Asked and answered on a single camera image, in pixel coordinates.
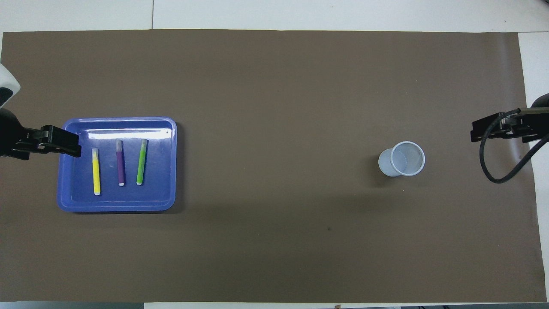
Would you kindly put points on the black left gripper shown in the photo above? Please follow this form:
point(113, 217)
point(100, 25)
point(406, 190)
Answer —
point(10, 137)

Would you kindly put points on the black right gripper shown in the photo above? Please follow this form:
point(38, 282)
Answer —
point(538, 126)

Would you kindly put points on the yellow marker pen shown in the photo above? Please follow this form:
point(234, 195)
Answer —
point(96, 171)

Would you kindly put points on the purple marker pen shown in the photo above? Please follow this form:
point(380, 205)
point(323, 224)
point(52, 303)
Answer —
point(121, 165)

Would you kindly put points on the green marker pen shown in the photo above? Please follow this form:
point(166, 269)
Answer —
point(141, 163)

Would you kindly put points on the translucent plastic cup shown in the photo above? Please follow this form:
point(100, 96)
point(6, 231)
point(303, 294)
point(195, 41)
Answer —
point(401, 159)

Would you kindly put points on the blue plastic tray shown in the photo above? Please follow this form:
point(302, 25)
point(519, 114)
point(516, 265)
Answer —
point(158, 189)

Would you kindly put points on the brown table mat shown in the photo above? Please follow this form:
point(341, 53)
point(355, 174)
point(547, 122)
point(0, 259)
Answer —
point(274, 86)

